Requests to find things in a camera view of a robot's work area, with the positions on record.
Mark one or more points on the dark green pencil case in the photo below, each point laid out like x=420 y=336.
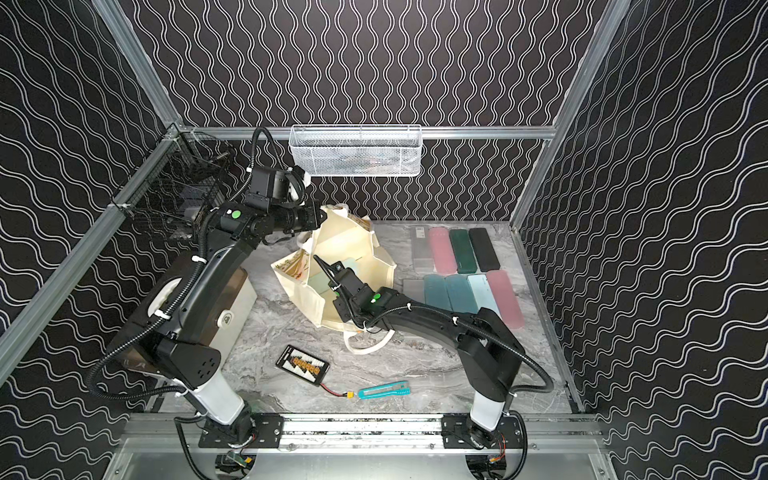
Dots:
x=463 y=251

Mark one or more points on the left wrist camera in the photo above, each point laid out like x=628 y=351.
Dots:
x=271 y=187

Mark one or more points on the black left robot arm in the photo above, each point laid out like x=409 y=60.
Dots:
x=172 y=339

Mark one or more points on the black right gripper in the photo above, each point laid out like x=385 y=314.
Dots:
x=343 y=313

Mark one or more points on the white wire mesh basket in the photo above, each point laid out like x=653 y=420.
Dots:
x=361 y=150

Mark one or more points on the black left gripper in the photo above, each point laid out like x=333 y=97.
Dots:
x=308 y=218

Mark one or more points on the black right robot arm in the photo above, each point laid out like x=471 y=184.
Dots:
x=494 y=361

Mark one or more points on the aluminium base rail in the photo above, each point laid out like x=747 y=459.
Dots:
x=389 y=434

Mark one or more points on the translucent grey pencil case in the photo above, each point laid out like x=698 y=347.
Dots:
x=414 y=289
x=422 y=259

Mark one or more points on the light blue pencil case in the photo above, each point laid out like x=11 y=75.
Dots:
x=482 y=292

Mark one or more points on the teal pencil case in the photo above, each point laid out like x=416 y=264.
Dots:
x=436 y=293

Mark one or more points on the cream canvas tote bag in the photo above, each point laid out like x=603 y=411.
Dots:
x=344 y=241

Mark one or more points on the translucent green pencil case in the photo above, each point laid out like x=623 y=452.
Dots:
x=460 y=294

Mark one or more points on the teal utility knife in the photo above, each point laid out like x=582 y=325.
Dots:
x=399 y=388

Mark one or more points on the brown storage box white handle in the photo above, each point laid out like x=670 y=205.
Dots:
x=222 y=328

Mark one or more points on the black pencil case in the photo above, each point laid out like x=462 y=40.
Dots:
x=485 y=254

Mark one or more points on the black battery pack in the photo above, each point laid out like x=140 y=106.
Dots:
x=302 y=365

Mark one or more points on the light green case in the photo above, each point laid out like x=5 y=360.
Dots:
x=317 y=279

